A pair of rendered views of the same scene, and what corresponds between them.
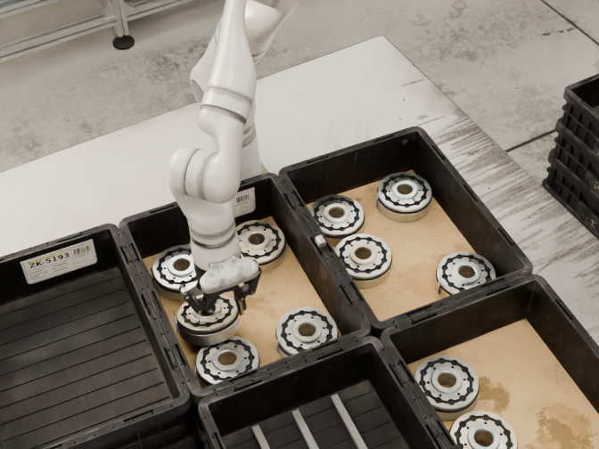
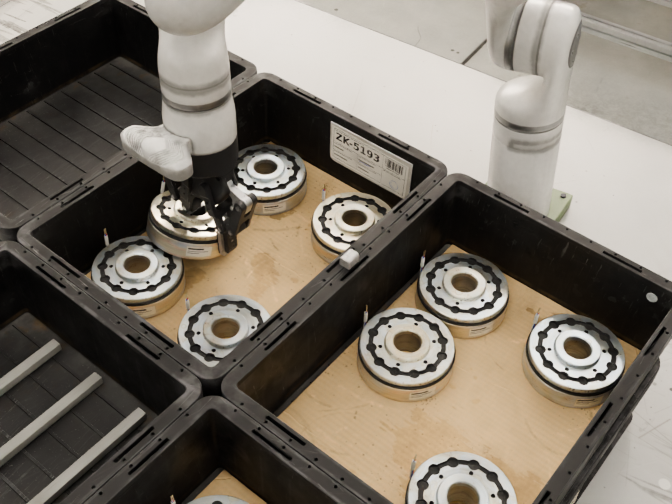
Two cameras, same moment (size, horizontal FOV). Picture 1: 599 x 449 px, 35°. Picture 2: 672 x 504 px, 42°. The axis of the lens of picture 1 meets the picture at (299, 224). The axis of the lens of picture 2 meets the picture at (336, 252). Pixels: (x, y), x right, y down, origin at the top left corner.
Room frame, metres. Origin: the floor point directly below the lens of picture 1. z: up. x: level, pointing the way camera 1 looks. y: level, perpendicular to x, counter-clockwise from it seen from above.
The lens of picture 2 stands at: (0.77, -0.56, 1.60)
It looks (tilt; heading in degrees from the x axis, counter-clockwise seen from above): 47 degrees down; 61
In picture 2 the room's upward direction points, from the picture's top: 2 degrees clockwise
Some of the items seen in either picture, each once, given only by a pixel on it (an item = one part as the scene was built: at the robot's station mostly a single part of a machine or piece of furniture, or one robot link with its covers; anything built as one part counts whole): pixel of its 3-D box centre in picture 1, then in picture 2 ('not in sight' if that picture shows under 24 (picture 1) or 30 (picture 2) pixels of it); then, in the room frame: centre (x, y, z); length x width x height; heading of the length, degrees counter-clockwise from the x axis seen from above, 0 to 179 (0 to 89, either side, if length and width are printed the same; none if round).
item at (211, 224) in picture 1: (201, 193); (189, 18); (0.99, 0.14, 1.14); 0.09 x 0.07 x 0.15; 67
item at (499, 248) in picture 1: (397, 241); (460, 376); (1.13, -0.17, 0.87); 0.40 x 0.30 x 0.11; 23
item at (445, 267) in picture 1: (466, 273); (461, 501); (1.06, -0.29, 0.86); 0.10 x 0.10 x 0.01
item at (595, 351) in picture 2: (405, 190); (577, 349); (1.27, -0.20, 0.86); 0.05 x 0.05 x 0.01
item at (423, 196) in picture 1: (404, 191); (576, 352); (1.27, -0.20, 0.86); 0.10 x 0.10 x 0.01
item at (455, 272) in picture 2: (336, 213); (464, 283); (1.21, -0.07, 0.86); 0.05 x 0.05 x 0.01
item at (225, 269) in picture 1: (218, 248); (185, 117); (0.97, 0.12, 1.04); 0.11 x 0.09 x 0.06; 23
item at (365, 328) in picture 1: (239, 277); (242, 207); (1.01, 0.10, 0.92); 0.40 x 0.30 x 0.02; 23
